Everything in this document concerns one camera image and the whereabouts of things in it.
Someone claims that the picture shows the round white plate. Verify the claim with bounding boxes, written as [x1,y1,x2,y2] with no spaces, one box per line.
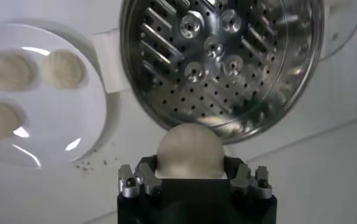
[0,23,108,169]

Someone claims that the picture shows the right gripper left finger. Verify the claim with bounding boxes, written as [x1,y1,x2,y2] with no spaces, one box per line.
[117,154,164,199]

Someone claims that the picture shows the perforated steel steamer basket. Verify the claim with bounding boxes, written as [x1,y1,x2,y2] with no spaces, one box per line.
[119,0,325,144]

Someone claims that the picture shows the white steamed baozi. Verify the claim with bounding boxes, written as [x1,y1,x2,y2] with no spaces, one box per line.
[0,102,24,141]
[41,49,87,90]
[0,52,38,92]
[155,122,227,180]

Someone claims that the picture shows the scattered brown crumbs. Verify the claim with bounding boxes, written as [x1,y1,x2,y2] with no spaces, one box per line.
[74,156,119,173]

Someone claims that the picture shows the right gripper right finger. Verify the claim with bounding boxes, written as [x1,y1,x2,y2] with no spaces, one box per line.
[224,154,273,199]

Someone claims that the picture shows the round glass lid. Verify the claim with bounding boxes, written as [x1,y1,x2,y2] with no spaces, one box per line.
[318,0,357,61]

